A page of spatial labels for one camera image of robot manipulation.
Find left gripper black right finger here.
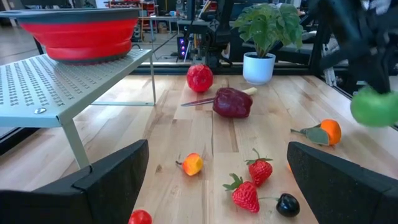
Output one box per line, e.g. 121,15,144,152
286,141,398,224

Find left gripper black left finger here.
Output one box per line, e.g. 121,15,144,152
0,139,150,224

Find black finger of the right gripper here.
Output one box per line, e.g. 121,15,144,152
369,55,393,95

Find green apple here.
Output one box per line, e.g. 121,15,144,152
349,86,398,128

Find small red cherry tomato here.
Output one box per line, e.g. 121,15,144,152
127,208,154,224

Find orange mandarin with green leaves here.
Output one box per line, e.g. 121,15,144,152
290,118,343,147

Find red strawberry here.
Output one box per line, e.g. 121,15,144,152
244,147,274,188
222,173,261,214

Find red collapsible colander bowl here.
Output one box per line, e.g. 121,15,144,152
0,7,141,65

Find bright red round fruit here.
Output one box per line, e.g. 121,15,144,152
186,63,215,94

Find black cherry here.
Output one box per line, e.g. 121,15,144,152
258,192,302,218

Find green potted plant white pot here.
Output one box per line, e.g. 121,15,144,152
232,2,305,86

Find pale green perforated metal shelf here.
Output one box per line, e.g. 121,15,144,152
0,47,157,170

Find dark red bell pepper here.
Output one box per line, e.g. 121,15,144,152
211,86,254,119

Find black computer purple lights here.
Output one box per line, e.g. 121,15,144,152
176,36,189,60

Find knife with wooden handle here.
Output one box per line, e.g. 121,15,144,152
180,86,259,108

